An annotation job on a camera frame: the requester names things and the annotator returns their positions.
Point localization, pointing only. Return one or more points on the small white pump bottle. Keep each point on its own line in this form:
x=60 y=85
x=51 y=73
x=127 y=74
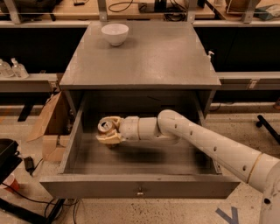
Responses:
x=210 y=55

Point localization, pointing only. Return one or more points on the white ceramic bowl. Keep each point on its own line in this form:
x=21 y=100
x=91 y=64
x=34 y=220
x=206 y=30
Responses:
x=115 y=34

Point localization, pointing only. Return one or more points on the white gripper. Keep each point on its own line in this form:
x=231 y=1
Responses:
x=129 y=129

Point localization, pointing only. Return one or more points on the orange soda can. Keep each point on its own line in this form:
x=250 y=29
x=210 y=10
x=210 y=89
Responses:
x=106 y=126

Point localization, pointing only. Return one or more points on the black power adapter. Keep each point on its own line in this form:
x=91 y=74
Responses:
x=29 y=164

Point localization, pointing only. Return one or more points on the grey wooden cabinet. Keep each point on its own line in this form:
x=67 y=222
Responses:
x=155 y=55

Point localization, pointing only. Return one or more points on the black bin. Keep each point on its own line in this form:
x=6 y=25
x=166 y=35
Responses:
x=9 y=158

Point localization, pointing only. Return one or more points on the black chair base leg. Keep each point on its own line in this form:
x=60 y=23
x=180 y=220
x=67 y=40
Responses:
x=262 y=122

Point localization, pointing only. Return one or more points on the clear sanitizer bottle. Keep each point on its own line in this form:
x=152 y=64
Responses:
x=19 y=69
x=5 y=69

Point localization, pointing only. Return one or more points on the grey open top drawer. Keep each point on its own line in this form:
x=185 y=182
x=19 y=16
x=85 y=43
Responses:
x=90 y=169

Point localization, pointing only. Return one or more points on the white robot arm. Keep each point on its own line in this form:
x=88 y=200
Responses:
x=259 y=170

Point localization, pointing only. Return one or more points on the red plastic cup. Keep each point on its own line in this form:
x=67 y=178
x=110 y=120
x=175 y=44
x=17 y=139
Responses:
x=10 y=184

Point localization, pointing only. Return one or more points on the brown cardboard box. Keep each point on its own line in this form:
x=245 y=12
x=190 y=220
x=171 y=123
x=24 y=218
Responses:
x=51 y=127

